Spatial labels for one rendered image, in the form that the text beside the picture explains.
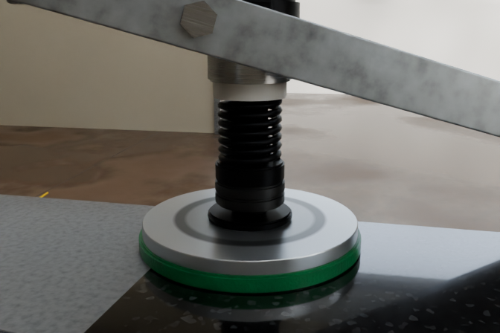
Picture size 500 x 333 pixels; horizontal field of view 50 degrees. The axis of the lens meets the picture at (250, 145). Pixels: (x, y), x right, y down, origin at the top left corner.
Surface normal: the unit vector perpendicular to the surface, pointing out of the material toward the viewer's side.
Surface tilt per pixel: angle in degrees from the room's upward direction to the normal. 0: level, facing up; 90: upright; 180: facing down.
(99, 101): 90
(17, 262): 0
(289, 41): 90
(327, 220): 0
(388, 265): 0
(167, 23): 90
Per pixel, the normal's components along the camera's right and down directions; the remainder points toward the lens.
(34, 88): -0.19, 0.21
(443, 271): 0.00, -0.98
